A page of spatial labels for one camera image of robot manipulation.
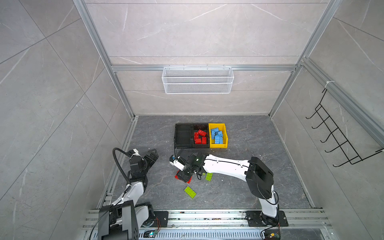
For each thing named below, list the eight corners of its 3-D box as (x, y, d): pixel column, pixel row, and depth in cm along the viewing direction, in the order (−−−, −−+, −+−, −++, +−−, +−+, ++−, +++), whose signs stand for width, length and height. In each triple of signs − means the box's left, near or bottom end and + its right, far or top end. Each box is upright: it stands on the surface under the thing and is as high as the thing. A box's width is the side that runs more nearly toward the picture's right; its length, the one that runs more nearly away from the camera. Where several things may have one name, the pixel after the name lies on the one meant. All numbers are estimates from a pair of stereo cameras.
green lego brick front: (184, 191, 84) (184, 190, 82) (187, 186, 86) (187, 185, 84) (192, 198, 82) (192, 197, 80) (196, 194, 83) (196, 192, 81)
